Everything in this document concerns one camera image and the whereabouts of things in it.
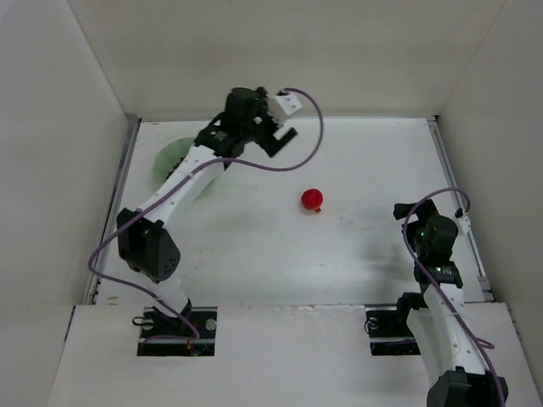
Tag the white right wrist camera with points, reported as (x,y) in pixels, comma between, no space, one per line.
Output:
(463,222)

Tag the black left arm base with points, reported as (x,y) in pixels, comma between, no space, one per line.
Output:
(165,336)

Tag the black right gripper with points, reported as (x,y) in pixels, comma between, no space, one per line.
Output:
(412,211)

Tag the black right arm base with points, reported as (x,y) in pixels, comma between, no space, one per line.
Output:
(388,336)

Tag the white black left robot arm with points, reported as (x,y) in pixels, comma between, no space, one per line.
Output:
(147,245)

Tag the red fake pomegranate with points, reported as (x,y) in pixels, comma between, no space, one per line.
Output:
(312,200)

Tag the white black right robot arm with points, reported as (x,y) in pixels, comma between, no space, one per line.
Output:
(459,373)

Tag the green glass fruit bowl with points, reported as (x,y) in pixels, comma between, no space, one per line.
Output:
(168,159)

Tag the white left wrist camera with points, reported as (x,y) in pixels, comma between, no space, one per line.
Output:
(283,106)

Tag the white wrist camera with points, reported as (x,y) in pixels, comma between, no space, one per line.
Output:
(463,222)
(283,106)

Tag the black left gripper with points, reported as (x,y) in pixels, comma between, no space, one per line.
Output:
(266,132)

